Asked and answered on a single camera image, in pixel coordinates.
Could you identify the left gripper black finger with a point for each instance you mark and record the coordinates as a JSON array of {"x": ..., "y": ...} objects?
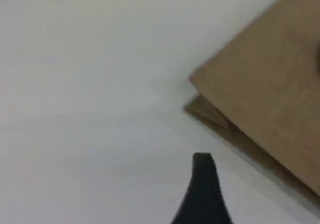
[{"x": 202, "y": 196}]

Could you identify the brown burlap tote bag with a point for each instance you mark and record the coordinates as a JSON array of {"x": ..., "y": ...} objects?
[{"x": 262, "y": 84}]

